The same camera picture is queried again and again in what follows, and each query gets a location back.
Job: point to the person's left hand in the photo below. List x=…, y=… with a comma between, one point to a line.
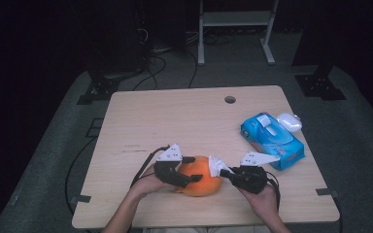
x=147, y=186

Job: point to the black stand base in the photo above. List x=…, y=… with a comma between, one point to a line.
x=100, y=89
x=319, y=85

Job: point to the person's right hand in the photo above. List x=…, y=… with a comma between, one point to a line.
x=264, y=202

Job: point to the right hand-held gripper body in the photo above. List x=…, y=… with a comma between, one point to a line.
x=251, y=178

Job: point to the orange round fruit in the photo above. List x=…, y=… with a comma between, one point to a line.
x=200, y=184

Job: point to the white wet wipe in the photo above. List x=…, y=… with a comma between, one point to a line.
x=215, y=165

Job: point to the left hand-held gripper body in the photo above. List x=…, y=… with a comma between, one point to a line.
x=170, y=155

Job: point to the white metal stand frame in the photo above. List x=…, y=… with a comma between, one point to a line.
x=234, y=17

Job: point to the grey tape strip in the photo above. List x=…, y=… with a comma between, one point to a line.
x=327, y=192
x=79, y=198

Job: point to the white plastic case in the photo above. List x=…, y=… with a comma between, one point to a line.
x=289, y=122

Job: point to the blue wet wipes packet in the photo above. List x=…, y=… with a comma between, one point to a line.
x=272, y=136

